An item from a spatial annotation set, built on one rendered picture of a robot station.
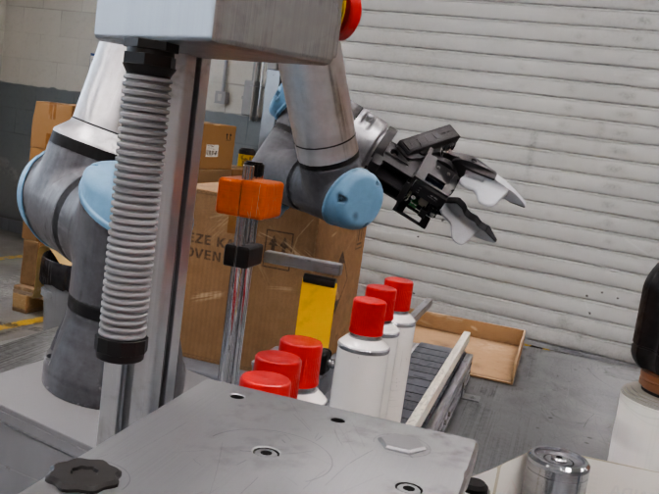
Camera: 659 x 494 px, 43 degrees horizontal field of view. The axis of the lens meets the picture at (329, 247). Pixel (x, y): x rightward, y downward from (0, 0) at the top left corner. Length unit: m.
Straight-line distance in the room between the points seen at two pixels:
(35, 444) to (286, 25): 0.50
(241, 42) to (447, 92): 4.67
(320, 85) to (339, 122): 0.05
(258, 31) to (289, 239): 0.77
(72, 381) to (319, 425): 0.61
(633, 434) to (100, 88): 0.65
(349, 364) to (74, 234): 0.31
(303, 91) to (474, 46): 4.21
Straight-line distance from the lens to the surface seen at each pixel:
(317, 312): 0.70
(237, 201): 0.68
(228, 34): 0.51
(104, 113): 0.98
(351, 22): 0.59
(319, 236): 1.26
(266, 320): 1.30
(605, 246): 4.94
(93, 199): 0.86
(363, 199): 1.01
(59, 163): 0.98
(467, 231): 1.19
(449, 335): 1.83
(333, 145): 0.99
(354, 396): 0.82
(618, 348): 5.01
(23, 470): 0.90
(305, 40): 0.55
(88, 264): 0.88
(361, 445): 0.30
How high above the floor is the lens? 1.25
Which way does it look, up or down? 9 degrees down
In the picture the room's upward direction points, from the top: 8 degrees clockwise
